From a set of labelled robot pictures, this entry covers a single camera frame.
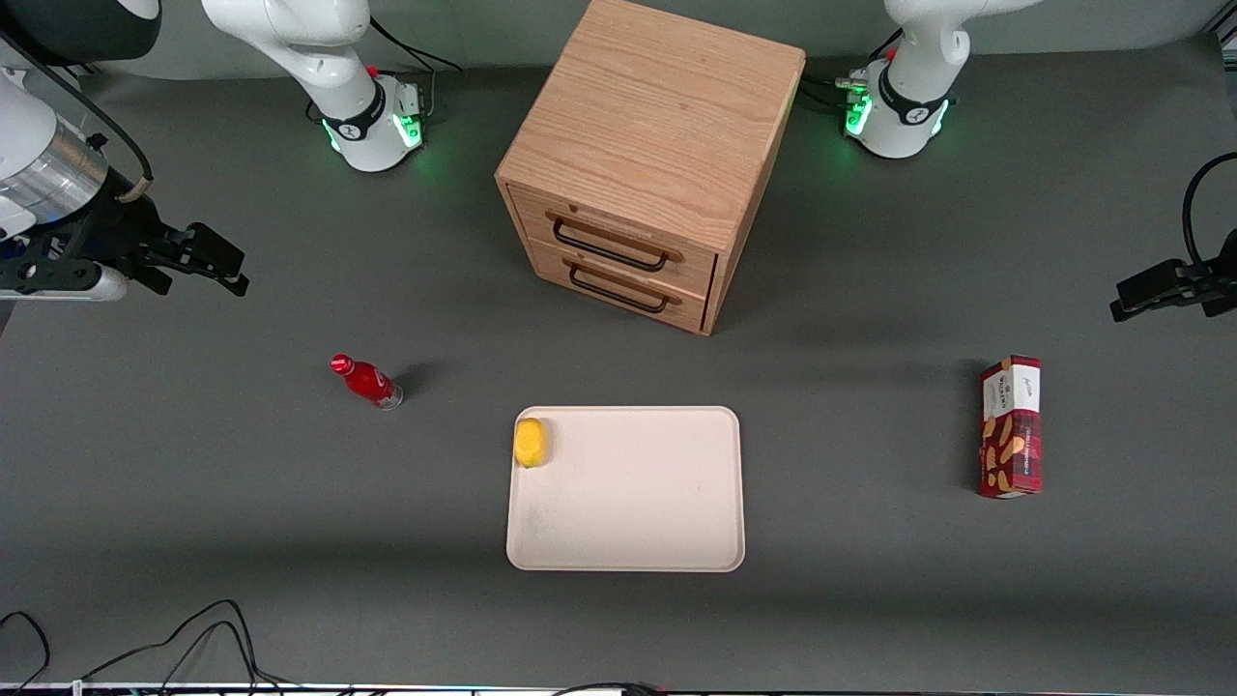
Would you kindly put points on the red plaid cookie box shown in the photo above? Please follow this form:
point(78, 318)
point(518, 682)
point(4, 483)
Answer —
point(1011, 430)

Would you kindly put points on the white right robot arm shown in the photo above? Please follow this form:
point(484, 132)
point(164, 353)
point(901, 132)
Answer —
point(290, 39)

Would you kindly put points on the beige plastic tray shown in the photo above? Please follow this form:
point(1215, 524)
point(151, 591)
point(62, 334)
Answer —
point(638, 493)

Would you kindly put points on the red bottle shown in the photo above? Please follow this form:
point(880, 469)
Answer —
point(367, 382)

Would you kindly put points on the yellow lemon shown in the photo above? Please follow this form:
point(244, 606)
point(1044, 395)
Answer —
point(530, 443)

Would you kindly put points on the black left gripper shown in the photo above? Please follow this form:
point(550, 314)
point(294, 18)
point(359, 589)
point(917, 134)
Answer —
point(1220, 275)

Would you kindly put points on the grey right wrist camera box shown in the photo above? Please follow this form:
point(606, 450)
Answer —
point(77, 287)

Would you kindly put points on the wooden drawer cabinet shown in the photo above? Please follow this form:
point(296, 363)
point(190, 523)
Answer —
point(657, 106)

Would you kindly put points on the wooden drawer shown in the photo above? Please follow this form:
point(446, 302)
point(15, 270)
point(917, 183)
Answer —
point(698, 275)
point(688, 311)

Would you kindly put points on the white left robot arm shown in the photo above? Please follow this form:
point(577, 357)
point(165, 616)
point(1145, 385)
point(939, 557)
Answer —
point(908, 106)

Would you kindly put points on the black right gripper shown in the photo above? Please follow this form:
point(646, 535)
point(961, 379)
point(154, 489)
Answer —
point(116, 224)

